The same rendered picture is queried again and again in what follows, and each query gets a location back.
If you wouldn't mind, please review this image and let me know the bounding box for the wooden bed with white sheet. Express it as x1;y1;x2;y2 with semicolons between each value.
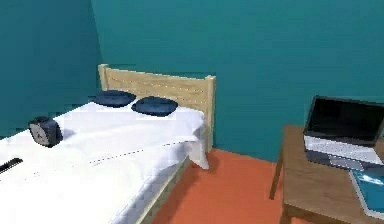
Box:
0;63;217;224

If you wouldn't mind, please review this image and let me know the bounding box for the dark blue pillow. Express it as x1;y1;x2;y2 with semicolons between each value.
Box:
131;96;179;118
94;89;137;108

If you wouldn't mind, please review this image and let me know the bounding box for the brown wooden table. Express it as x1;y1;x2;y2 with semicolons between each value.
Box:
269;124;384;224

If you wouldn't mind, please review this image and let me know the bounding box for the black alarm clock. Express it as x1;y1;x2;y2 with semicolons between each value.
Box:
27;116;64;148

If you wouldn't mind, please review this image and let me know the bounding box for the grey laptop with black screen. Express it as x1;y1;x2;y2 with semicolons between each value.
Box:
303;95;384;172

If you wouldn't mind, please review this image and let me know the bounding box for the black remote control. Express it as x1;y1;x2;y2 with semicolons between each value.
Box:
0;157;24;174

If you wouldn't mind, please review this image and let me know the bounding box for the blue book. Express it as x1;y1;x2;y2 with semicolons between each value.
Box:
348;167;384;221

